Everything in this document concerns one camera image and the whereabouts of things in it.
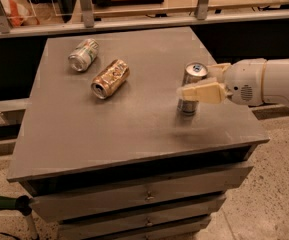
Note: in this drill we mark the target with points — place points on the grey drawer cabinet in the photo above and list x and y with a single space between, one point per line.
71 139

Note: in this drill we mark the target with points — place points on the orange white bag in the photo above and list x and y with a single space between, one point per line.
18 14

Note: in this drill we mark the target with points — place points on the silver green soda can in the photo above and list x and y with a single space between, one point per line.
83 55

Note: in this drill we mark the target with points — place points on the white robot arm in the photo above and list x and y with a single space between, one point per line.
275 82

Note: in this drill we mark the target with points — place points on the grey drawer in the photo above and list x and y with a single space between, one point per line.
143 217
135 193
192 224

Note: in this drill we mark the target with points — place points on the metal railing frame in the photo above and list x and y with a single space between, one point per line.
66 17

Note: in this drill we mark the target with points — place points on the green pole with black joint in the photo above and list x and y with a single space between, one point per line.
21 204

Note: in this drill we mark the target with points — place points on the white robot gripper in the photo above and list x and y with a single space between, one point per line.
245 80

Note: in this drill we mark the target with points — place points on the middle grey drawer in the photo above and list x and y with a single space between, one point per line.
143 217

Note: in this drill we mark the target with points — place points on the bottom grey drawer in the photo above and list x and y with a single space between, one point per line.
192 224

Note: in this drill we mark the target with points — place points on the top grey drawer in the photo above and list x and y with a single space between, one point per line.
135 193

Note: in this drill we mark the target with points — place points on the orange soda can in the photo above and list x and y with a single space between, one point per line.
110 79

